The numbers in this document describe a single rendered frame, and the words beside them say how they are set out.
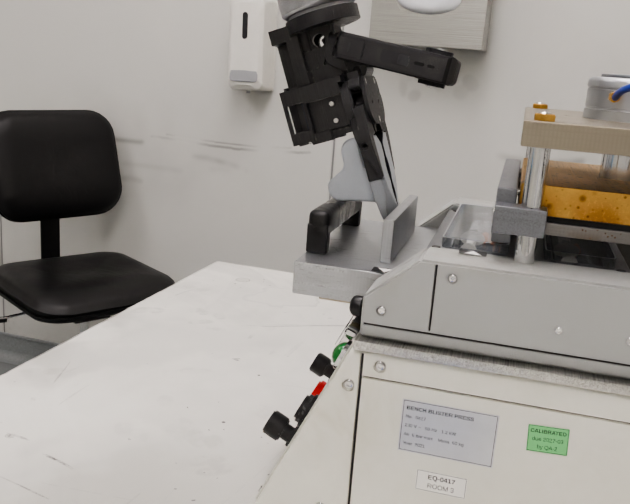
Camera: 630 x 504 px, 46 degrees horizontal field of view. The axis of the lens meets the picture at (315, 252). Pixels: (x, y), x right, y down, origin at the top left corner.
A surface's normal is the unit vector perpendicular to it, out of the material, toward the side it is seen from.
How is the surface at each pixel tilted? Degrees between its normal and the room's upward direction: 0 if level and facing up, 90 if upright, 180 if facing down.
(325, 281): 90
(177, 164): 90
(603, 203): 90
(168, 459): 0
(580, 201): 90
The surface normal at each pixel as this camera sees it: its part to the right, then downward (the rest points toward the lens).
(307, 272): -0.27, 0.22
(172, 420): 0.07, -0.97
